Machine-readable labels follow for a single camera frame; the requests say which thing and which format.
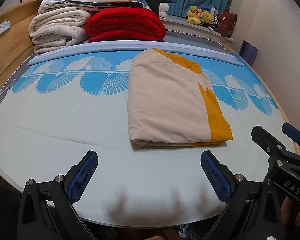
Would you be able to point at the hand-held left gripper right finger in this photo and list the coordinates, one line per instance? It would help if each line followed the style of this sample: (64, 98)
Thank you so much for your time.
(216, 176)

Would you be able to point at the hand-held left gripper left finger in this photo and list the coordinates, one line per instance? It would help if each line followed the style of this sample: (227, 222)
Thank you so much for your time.
(82, 177)

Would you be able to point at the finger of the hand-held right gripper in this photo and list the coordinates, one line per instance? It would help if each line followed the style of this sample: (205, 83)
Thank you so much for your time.
(293, 132)
(265, 140)

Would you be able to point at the beige and orange cloth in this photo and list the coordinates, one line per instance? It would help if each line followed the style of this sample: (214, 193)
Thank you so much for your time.
(165, 97)

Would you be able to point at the person's right hand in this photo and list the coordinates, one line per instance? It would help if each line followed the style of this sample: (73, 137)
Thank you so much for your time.
(297, 215)

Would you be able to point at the blue fan-print mat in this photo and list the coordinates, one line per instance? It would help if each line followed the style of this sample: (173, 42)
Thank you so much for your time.
(65, 120)

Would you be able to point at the purple bag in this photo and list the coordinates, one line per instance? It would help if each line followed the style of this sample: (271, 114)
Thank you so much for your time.
(248, 52)

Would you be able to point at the maroon cushion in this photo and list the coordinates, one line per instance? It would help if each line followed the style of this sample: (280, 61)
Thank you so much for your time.
(227, 22)

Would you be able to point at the light blue foam bar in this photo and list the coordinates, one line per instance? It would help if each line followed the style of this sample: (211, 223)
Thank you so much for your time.
(140, 47)

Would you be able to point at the cream fluffy folded blanket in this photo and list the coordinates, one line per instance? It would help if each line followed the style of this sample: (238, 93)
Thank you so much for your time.
(57, 30)

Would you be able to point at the wooden headboard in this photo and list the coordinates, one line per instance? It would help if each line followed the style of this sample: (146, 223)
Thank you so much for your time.
(10, 42)

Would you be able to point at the red folded blanket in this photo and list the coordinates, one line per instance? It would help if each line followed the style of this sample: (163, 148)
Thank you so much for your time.
(125, 25)

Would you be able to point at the white plush toy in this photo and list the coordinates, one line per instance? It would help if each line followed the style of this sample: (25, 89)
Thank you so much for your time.
(163, 7)

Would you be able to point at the tissue pack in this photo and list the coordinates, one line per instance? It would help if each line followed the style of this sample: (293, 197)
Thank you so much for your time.
(2, 28)

